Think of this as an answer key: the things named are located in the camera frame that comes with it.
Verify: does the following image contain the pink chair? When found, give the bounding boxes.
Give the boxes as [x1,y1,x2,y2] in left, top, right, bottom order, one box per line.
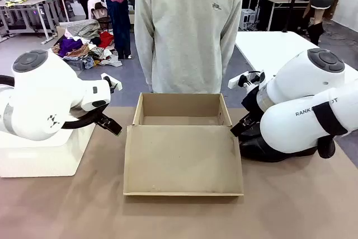
[88,0,112,31]

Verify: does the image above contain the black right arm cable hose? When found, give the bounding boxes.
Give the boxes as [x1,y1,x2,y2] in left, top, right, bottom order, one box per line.
[317,135,336,159]

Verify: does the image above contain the red garment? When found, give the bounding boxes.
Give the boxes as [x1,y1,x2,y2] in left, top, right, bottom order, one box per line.
[98,31,115,49]

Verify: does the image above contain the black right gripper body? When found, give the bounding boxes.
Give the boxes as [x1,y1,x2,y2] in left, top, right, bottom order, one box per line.
[241,83,266,124]

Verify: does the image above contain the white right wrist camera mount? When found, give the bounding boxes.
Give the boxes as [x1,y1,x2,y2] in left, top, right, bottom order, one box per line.
[228,70,266,89]

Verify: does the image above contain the white foam box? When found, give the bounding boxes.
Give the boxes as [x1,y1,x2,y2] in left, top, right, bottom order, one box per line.
[0,123,97,178]

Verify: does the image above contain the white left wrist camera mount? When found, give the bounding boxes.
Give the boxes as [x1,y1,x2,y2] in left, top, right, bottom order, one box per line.
[100,73,123,93]

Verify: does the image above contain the white table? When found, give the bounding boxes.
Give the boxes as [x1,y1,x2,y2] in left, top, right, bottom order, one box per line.
[234,31,358,88]

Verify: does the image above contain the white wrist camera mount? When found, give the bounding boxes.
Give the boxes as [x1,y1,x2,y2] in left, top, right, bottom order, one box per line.
[228,70,266,89]
[100,73,123,93]

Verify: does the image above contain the person in grey sweatshirt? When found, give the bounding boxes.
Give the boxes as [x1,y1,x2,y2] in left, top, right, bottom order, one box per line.
[134,0,243,94]

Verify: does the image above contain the grey work table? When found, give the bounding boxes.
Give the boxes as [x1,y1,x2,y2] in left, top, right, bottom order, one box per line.
[0,0,70,44]

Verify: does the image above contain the white crumpled cloth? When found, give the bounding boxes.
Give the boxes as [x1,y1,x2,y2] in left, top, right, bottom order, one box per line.
[100,49,123,68]

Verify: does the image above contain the black tripod pole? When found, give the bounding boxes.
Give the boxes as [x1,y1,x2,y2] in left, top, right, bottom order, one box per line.
[281,0,307,33]

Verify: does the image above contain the brown cardboard shoe box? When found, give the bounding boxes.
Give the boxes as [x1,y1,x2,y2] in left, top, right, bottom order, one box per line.
[123,92,244,196]

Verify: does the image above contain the purple garment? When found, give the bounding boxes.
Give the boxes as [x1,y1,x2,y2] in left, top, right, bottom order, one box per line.
[58,37,84,57]

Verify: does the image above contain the grey plaid cloth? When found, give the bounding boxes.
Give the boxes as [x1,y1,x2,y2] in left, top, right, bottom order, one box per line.
[66,19,101,39]

